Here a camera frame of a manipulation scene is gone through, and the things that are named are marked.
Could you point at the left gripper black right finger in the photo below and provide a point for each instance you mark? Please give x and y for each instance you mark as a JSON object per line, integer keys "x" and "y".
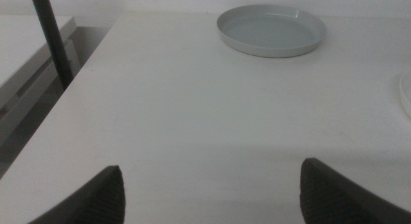
{"x": 330, "y": 198}

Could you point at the white side table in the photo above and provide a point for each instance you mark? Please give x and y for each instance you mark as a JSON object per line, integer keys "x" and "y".
{"x": 19, "y": 41}

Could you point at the black metal pole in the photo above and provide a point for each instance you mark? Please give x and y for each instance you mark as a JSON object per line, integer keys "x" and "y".
{"x": 53, "y": 38}

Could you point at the white shallow bowl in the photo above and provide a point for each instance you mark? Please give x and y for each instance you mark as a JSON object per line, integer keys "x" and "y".
{"x": 407, "y": 95}

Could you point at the grey shallow bowl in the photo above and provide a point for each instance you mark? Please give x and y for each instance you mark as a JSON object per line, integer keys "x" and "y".
{"x": 273, "y": 31}

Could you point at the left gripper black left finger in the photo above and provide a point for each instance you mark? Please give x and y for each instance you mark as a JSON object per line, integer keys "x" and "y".
{"x": 99, "y": 201}

